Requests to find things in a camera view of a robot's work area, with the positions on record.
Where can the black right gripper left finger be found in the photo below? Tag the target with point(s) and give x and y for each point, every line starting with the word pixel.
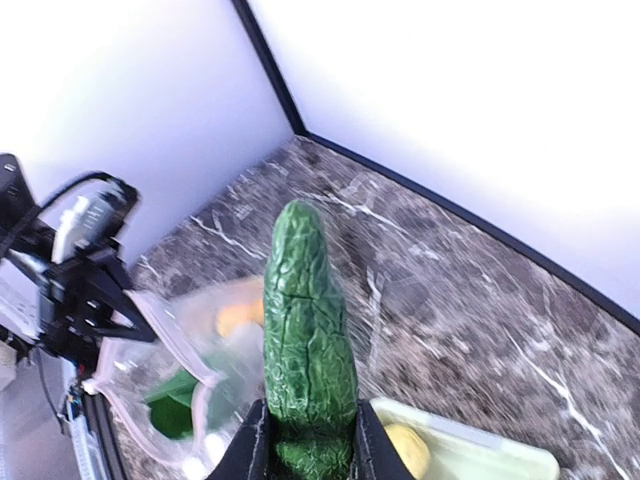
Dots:
pixel 247 457

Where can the dark green cucumber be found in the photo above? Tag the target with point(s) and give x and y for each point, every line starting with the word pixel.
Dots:
pixel 310 373

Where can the black frame post left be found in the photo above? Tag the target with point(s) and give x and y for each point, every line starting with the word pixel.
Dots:
pixel 269 64

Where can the yellow lemon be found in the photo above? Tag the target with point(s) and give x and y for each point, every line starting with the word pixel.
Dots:
pixel 411 448

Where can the white slotted cable duct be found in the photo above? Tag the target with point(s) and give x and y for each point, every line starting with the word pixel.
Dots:
pixel 74 425

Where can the green perforated plastic basket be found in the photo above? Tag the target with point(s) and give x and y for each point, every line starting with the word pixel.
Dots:
pixel 459 451

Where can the green white bok choy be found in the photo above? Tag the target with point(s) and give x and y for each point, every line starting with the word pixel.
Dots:
pixel 170 406

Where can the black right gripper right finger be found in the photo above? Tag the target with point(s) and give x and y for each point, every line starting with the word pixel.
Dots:
pixel 375 457

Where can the clear zip top bag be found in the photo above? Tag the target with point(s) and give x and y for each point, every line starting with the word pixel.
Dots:
pixel 229 370

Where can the orange yellow mango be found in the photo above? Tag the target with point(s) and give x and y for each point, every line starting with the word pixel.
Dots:
pixel 233 316

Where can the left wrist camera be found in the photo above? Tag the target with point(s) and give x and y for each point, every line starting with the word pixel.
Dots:
pixel 91 222

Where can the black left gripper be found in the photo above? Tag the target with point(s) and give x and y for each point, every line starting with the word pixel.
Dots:
pixel 77 301

